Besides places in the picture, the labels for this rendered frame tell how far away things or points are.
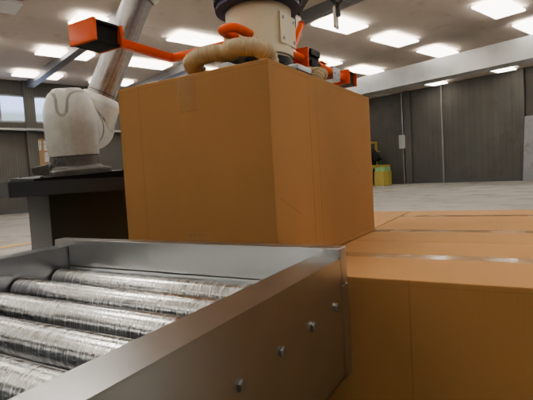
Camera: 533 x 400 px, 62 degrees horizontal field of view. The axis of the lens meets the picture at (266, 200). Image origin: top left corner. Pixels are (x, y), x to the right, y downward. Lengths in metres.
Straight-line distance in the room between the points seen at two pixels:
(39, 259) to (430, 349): 0.80
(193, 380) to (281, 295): 0.17
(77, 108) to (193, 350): 1.20
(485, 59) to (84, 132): 11.26
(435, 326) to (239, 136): 0.48
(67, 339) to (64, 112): 1.00
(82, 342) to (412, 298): 0.51
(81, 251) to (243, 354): 0.67
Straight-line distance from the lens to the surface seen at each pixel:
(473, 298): 0.78
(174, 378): 0.39
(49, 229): 1.46
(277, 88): 0.87
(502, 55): 12.08
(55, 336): 0.64
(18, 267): 1.06
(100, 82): 1.73
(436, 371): 0.83
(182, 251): 0.87
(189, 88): 0.95
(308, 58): 1.40
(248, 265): 0.79
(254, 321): 0.48
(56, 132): 1.52
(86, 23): 1.13
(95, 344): 0.58
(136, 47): 1.23
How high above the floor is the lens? 0.73
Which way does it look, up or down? 3 degrees down
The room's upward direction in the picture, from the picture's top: 3 degrees counter-clockwise
